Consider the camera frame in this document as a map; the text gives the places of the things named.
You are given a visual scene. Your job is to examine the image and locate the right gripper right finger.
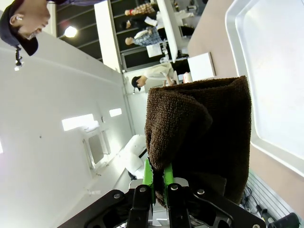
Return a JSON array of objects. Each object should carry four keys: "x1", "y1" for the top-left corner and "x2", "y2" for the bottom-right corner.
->
[{"x1": 163, "y1": 163, "x2": 266, "y2": 228}]

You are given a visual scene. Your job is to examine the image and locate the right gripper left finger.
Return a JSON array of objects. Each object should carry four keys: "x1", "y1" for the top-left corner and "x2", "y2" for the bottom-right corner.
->
[{"x1": 57, "y1": 158, "x2": 156, "y2": 228}]

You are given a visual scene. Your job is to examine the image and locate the dark brown terry cloth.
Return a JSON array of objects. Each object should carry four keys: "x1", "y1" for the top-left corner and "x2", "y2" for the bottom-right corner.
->
[{"x1": 144, "y1": 75, "x2": 253, "y2": 210}]

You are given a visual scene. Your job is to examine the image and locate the ceiling air vent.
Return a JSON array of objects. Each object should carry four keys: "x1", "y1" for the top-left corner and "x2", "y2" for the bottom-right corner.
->
[{"x1": 81, "y1": 130, "x2": 111, "y2": 170}]

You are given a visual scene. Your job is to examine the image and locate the grey ribbed panel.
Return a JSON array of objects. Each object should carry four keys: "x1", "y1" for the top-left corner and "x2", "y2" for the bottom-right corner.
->
[{"x1": 242, "y1": 170, "x2": 298, "y2": 220}]

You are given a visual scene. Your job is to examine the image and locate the small rectangular ceiling light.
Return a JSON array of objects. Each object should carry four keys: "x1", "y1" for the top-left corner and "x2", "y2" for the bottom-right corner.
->
[{"x1": 108, "y1": 107, "x2": 123, "y2": 118}]

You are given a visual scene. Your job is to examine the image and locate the large rectangular ceiling light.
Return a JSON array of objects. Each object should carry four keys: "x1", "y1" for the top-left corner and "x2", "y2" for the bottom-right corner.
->
[{"x1": 61, "y1": 113, "x2": 95, "y2": 132}]

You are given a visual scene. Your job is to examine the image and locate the bystander in white coat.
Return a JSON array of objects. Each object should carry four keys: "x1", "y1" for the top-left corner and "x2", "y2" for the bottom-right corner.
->
[{"x1": 131, "y1": 62, "x2": 179, "y2": 92}]

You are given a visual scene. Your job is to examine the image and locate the silver metal tray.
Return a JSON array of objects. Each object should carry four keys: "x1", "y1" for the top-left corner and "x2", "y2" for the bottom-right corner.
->
[{"x1": 224, "y1": 0, "x2": 304, "y2": 179}]

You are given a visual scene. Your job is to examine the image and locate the bystander in plaid shirt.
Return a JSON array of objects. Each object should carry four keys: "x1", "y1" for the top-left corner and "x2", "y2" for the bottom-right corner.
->
[{"x1": 124, "y1": 26, "x2": 167, "y2": 48}]

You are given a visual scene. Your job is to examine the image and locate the bystander in black top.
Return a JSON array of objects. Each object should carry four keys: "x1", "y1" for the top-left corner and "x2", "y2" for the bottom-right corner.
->
[{"x1": 121, "y1": 14, "x2": 159, "y2": 30}]

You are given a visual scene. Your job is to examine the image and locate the round ceiling lamp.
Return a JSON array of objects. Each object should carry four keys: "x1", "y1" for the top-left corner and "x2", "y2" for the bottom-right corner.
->
[{"x1": 64, "y1": 25, "x2": 78, "y2": 39}]

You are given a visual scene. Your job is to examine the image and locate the small black hanging fixture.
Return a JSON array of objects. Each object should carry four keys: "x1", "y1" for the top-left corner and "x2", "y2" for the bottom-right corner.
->
[{"x1": 13, "y1": 45, "x2": 25, "y2": 72}]

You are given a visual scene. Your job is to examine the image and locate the bystander in checkered top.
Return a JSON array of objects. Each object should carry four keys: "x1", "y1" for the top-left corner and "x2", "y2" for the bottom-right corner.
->
[{"x1": 123, "y1": 2, "x2": 161, "y2": 17}]

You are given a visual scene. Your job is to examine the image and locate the person in navy jacket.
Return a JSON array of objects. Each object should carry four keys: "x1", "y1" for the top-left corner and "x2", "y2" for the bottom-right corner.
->
[{"x1": 0, "y1": 0, "x2": 95, "y2": 57}]

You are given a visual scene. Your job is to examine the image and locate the thin black cables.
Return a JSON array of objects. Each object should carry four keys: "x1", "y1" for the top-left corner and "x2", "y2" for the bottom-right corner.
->
[{"x1": 241, "y1": 186, "x2": 253, "y2": 210}]

